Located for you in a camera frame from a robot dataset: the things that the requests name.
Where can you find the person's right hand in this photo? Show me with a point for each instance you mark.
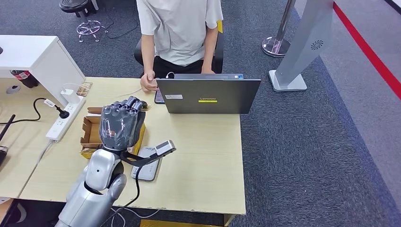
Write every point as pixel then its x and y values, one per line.
pixel 147 82

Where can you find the yellow key card stack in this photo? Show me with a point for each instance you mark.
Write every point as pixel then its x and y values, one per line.
pixel 84 152

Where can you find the cola bottle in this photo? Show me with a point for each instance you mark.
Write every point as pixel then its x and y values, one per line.
pixel 25 78

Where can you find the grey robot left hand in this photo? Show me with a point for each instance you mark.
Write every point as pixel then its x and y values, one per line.
pixel 120 125

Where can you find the black smartphone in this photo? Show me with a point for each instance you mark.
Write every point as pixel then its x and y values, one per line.
pixel 158 97

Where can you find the person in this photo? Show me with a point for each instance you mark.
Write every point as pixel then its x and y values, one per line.
pixel 178 31

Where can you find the black stool with chrome base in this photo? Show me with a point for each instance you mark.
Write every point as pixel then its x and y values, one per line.
pixel 73 4

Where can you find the black router with antenna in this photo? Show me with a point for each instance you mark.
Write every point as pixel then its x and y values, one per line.
pixel 2 156

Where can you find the white cabinet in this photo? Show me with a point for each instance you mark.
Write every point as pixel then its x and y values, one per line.
pixel 39 59

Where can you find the chrome stanchion post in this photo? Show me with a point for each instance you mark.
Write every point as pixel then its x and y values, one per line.
pixel 275 46

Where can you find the grey card reader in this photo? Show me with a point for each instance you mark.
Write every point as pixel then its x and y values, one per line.
pixel 147 174

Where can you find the grey desk grommet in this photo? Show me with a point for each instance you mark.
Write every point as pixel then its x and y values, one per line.
pixel 13 89

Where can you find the grey Lenovo laptop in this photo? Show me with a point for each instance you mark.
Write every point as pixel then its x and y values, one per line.
pixel 208 94

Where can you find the yellow object under desk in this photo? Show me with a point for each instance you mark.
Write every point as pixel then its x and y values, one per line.
pixel 175 224

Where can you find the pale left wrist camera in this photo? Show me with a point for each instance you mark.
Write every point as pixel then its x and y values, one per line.
pixel 165 148

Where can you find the grey kiosk stand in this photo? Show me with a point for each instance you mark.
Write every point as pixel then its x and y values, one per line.
pixel 305 40

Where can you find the person's left hand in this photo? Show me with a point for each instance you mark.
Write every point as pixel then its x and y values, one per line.
pixel 207 70

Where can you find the card in clear sleeve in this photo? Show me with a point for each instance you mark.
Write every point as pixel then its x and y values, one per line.
pixel 83 89

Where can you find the white charger adapter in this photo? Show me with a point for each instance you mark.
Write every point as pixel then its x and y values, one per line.
pixel 69 95

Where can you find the white power strip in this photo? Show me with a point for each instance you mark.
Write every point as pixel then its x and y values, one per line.
pixel 62 122

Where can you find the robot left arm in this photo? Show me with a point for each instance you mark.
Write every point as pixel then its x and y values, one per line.
pixel 91 194

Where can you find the cardboard divider box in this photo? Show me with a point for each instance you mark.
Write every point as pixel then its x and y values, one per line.
pixel 91 131

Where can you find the person's right forearm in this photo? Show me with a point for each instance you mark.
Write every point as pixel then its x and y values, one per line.
pixel 148 53

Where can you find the person's left forearm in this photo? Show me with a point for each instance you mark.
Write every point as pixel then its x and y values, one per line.
pixel 209 50

